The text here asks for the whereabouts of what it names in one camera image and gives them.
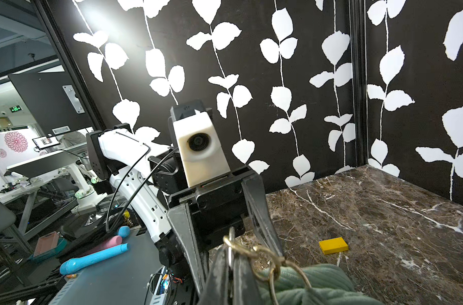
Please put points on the white perforated cable tray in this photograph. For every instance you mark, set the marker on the white perforated cable tray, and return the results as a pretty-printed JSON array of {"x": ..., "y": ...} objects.
[{"x": 158, "y": 287}]

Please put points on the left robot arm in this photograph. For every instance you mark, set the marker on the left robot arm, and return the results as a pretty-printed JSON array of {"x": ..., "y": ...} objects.
[{"x": 147, "y": 176}]

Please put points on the blue handled tool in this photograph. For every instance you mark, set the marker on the blue handled tool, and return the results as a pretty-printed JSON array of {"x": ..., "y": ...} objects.
[{"x": 74, "y": 265}]

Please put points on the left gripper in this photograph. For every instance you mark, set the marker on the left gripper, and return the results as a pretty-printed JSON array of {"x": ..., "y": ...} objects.
[{"x": 203, "y": 215}]

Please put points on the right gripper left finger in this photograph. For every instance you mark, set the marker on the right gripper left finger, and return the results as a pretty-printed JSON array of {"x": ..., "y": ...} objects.
[{"x": 219, "y": 285}]

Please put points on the yellow block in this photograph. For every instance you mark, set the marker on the yellow block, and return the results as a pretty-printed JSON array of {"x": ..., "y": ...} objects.
[{"x": 333, "y": 246}]

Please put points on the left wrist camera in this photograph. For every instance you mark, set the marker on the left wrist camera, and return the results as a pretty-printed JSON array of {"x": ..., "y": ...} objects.
[{"x": 199, "y": 146}]

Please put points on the pink handled tool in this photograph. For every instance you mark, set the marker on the pink handled tool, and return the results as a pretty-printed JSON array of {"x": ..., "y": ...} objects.
[{"x": 112, "y": 242}]

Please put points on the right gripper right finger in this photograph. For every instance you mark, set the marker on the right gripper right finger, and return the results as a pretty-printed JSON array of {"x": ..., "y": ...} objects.
[{"x": 245, "y": 286}]

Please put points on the green corduroy bag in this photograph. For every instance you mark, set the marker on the green corduroy bag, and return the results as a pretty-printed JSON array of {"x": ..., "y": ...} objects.
[{"x": 328, "y": 284}]

